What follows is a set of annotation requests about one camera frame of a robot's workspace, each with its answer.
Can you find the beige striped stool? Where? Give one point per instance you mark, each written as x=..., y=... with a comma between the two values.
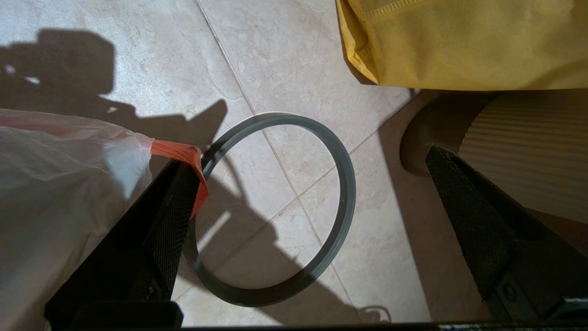
x=528, y=147

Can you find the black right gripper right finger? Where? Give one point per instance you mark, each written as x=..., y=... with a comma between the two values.
x=510, y=239

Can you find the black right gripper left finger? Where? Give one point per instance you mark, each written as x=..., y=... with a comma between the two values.
x=138, y=257

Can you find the spare white plastic bag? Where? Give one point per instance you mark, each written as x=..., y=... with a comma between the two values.
x=59, y=184

